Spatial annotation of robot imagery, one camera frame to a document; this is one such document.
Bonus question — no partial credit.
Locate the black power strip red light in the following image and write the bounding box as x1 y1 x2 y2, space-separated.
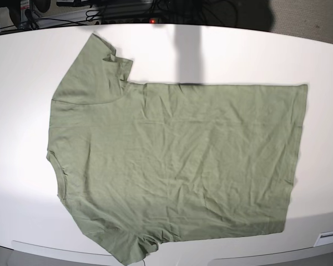
101 17 168 24

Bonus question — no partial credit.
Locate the green T-shirt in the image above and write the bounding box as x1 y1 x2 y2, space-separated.
47 34 308 265

